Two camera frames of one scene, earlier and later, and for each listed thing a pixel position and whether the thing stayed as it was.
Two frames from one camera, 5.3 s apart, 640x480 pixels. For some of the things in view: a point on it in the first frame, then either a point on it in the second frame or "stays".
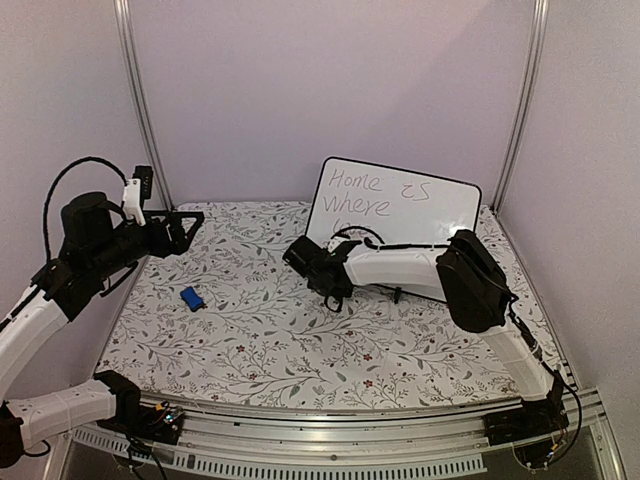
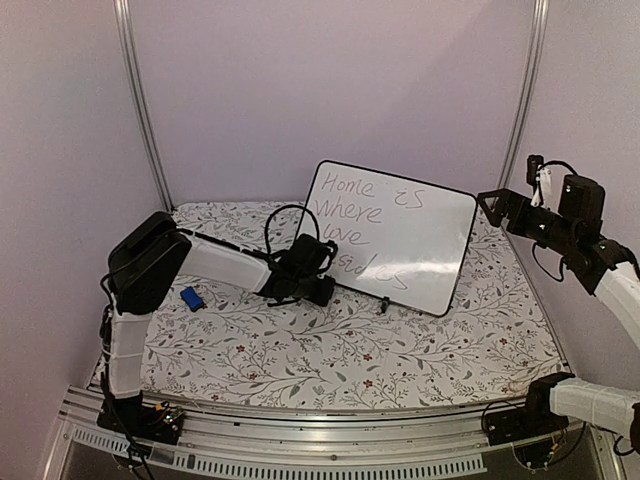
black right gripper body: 315,290 -> 557,236
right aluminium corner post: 539,22 stays
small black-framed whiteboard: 388,208 stays
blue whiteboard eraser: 195,302 stays
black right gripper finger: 340,300 -> 505,197
